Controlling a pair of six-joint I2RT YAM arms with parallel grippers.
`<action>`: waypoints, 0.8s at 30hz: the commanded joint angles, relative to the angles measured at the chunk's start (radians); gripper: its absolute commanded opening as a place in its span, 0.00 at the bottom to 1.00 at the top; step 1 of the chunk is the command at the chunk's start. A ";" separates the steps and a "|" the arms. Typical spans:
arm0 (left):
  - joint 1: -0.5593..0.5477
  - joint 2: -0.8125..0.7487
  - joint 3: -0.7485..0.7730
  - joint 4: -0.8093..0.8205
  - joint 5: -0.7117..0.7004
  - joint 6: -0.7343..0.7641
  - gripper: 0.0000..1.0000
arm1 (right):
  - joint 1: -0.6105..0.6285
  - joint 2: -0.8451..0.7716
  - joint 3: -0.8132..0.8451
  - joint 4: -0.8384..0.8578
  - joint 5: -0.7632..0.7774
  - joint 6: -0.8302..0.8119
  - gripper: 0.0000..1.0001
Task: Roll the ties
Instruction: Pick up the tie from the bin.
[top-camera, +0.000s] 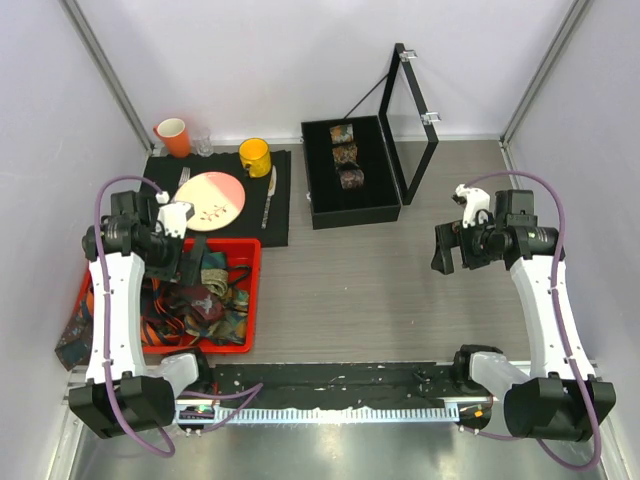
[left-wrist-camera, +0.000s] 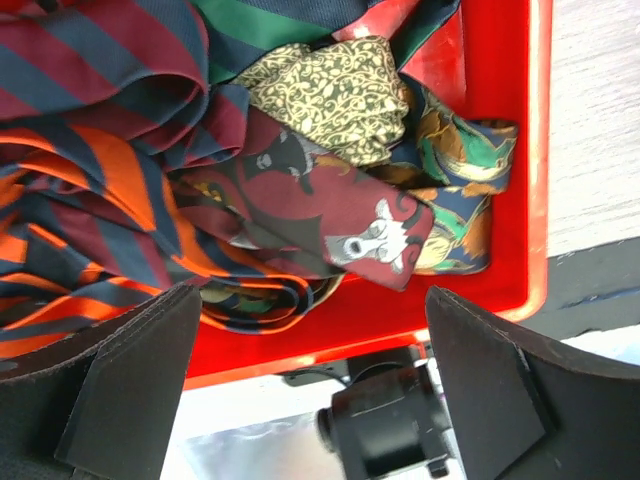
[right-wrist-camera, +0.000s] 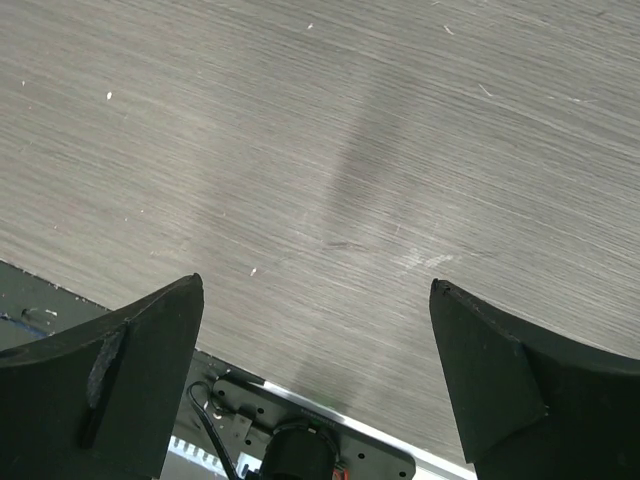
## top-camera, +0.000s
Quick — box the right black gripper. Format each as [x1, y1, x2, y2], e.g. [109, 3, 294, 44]
[432, 213, 504, 275]

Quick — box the dark red patterned tie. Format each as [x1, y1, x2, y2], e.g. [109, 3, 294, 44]
[164, 285, 225, 325]

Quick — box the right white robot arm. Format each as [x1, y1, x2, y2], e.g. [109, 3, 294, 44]
[431, 185, 616, 442]

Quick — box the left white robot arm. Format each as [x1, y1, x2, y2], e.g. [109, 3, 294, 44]
[69, 191, 213, 439]

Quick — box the beige woven tie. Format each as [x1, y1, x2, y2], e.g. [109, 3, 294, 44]
[200, 268, 229, 297]

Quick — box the red plastic bin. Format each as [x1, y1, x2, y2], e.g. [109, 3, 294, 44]
[73, 237, 262, 355]

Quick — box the pink cream plate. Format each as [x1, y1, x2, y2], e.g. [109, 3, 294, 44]
[175, 172, 246, 232]

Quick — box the orange navy striped tie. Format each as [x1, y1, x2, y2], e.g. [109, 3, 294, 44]
[76, 279, 184, 346]

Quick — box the teal floral tie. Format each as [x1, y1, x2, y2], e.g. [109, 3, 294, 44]
[188, 252, 250, 345]

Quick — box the black tie box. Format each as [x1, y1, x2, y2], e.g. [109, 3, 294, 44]
[301, 116, 401, 230]

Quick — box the silver fork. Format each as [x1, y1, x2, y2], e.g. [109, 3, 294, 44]
[177, 167, 191, 188]

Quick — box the rolled tie bottom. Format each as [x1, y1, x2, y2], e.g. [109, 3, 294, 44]
[338, 168, 365, 190]

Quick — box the rolled tie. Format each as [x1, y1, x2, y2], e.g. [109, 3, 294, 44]
[332, 142, 358, 166]
[338, 168, 365, 190]
[329, 123, 355, 146]

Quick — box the silver knife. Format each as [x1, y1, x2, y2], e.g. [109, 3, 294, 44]
[261, 165, 277, 230]

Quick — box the clear glass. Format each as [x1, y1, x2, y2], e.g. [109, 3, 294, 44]
[191, 126, 214, 157]

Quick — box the black box lid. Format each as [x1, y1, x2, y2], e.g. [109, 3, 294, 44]
[378, 43, 440, 205]

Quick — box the yellow mug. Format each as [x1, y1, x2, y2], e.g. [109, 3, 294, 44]
[238, 138, 272, 178]

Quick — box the orange cup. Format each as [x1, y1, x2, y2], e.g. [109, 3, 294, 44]
[153, 118, 191, 158]

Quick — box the rolled tie middle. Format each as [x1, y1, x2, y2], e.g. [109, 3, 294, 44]
[332, 142, 358, 166]

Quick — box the navy speckled tie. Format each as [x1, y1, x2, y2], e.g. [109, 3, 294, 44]
[54, 313, 93, 371]

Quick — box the rolled tie top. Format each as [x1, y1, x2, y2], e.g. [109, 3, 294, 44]
[329, 123, 355, 146]

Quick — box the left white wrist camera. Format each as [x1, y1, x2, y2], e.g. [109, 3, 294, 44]
[155, 191, 195, 239]

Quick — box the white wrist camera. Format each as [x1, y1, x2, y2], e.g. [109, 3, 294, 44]
[155, 191, 195, 239]
[452, 184, 490, 228]

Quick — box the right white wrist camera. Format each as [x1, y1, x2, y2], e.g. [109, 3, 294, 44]
[452, 184, 490, 228]

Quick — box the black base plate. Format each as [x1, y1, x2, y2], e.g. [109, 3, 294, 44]
[181, 362, 494, 413]

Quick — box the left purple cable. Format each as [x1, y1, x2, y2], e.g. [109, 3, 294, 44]
[94, 175, 261, 457]

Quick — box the purple cable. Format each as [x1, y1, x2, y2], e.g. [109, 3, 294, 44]
[459, 170, 603, 470]
[94, 175, 261, 457]

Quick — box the white cable duct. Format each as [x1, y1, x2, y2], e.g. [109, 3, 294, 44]
[229, 405, 459, 425]

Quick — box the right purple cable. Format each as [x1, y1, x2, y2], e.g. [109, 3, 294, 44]
[459, 170, 603, 470]

